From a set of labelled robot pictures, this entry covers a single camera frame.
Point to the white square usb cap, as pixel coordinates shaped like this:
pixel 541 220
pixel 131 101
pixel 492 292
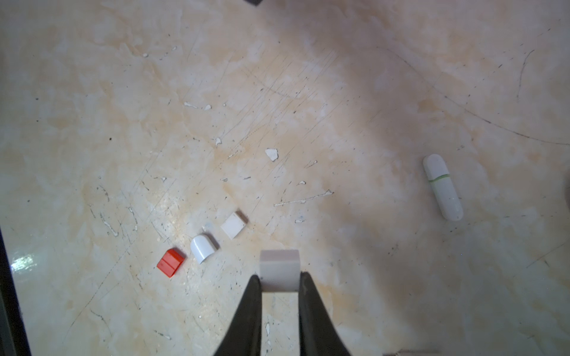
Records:
pixel 234 225

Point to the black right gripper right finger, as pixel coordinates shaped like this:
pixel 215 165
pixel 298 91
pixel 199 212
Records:
pixel 317 334

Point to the white usb drive green stripe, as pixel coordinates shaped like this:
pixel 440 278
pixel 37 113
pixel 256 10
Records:
pixel 445 193

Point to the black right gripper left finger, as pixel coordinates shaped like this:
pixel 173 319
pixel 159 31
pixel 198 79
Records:
pixel 244 333

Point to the red usb cap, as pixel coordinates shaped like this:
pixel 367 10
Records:
pixel 170 262

